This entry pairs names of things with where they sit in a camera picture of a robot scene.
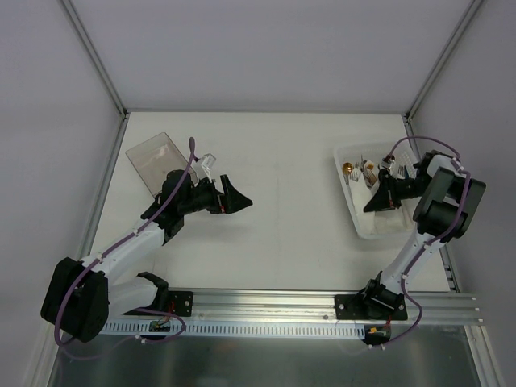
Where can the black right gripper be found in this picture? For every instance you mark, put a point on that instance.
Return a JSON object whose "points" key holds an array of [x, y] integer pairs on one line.
{"points": [[390, 189]]}

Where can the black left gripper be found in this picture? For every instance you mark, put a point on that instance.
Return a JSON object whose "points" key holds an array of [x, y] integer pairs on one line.
{"points": [[222, 196]]}

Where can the white paper napkin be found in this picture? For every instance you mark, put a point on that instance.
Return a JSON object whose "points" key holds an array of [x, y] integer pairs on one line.
{"points": [[389, 222]]}

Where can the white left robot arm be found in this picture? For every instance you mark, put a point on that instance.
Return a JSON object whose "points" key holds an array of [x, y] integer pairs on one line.
{"points": [[84, 294]]}

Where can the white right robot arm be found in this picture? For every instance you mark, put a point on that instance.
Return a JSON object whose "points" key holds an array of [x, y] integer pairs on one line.
{"points": [[448, 199]]}

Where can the folded white napkins stack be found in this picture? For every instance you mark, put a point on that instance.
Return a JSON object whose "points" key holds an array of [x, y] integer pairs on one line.
{"points": [[361, 194]]}

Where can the gold cutlery bundle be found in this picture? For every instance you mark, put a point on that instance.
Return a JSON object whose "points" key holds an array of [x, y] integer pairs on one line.
{"points": [[368, 169]]}

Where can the white plastic basket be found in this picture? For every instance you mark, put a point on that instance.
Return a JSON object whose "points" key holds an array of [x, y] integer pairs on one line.
{"points": [[374, 151]]}

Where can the gold spoon in basket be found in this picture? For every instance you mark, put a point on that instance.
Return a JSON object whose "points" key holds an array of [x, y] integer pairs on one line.
{"points": [[347, 169]]}

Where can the smoked clear plastic box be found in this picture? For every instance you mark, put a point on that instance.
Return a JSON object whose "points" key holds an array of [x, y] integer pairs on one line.
{"points": [[155, 158]]}

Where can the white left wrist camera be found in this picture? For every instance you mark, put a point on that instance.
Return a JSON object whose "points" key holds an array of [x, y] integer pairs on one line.
{"points": [[207, 163]]}

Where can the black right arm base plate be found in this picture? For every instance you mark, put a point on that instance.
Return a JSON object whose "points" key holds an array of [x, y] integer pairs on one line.
{"points": [[361, 307]]}

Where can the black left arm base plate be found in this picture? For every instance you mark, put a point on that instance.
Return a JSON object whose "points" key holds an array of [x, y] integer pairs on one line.
{"points": [[178, 302]]}

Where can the white slotted cable duct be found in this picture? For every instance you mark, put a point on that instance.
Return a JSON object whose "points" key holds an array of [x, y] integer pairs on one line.
{"points": [[148, 327]]}

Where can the right aluminium frame post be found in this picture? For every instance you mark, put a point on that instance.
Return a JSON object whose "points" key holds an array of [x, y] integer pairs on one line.
{"points": [[444, 56]]}

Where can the aluminium frame post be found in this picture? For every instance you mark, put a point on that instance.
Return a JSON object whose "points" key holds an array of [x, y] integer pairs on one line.
{"points": [[88, 45], [444, 56]]}

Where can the left aluminium frame post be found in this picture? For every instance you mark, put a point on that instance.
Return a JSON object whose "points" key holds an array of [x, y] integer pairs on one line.
{"points": [[88, 45]]}

